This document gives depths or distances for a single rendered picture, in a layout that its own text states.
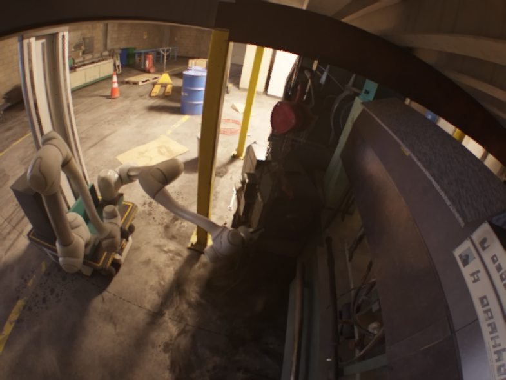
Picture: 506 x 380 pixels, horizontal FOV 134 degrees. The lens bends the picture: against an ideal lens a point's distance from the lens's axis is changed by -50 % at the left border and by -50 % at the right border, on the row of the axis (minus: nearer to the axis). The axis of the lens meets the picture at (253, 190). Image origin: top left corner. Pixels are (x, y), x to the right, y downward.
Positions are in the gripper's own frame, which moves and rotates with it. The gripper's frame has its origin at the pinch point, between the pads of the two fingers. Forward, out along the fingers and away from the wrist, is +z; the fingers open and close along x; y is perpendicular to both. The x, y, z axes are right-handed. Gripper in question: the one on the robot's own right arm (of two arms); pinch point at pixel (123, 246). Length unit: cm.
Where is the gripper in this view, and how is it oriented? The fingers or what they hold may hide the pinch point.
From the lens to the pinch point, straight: 163.9
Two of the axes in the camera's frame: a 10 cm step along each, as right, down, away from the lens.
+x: -0.3, 6.2, -7.8
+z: -1.9, 7.6, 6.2
